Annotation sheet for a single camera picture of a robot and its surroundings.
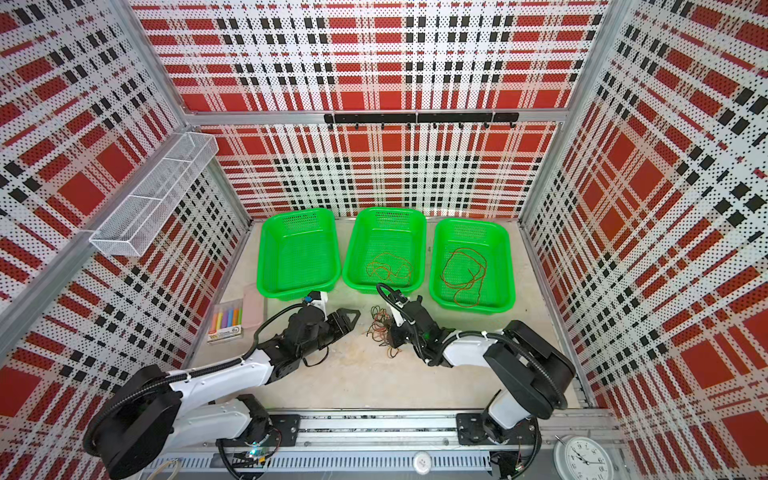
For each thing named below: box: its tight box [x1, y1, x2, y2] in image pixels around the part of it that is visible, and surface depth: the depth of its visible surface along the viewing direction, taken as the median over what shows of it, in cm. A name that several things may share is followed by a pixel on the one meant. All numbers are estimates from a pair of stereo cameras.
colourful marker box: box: [207, 298, 244, 344], surface depth 94 cm
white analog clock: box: [553, 435, 615, 480], surface depth 68 cm
